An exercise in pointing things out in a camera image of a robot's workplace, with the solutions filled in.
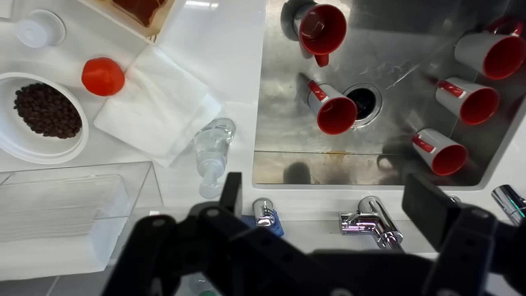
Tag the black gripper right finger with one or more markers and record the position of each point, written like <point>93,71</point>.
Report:
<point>463,235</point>

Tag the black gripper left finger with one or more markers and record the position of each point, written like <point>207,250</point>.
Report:
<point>160,252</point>

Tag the chrome tap handle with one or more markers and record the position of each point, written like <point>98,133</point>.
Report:
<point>373,219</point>

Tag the tall chrome faucet spout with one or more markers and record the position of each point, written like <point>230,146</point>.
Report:
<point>512,202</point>

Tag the red-lined cup lower right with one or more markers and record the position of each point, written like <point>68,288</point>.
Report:
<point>443,155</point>

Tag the small chrome side faucet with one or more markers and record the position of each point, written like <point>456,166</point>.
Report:
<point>264,212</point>

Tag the blue sponge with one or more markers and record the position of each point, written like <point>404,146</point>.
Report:
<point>274,224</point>

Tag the clear plastic bottle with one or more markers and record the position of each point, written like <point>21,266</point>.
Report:
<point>211,146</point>

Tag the red-lined cup middle right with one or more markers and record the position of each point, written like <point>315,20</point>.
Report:
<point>473,104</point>

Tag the stainless steel sink basin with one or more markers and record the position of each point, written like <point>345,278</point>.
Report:
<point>394,54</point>

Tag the white bowl of coffee beans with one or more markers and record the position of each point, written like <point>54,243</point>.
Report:
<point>40,120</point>

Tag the red-lined cup near drain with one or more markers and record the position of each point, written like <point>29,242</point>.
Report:
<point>333,110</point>

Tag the small red cup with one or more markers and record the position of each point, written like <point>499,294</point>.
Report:
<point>103,76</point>

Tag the red-lined cup top right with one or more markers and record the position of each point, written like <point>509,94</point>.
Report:
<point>497,53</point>

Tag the wooden box with items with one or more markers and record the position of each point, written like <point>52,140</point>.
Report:
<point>144,18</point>

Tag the small white plastic cup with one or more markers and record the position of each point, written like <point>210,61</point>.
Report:
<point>40,28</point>

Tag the red-lined cup top centre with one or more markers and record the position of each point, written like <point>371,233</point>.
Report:
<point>320,28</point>

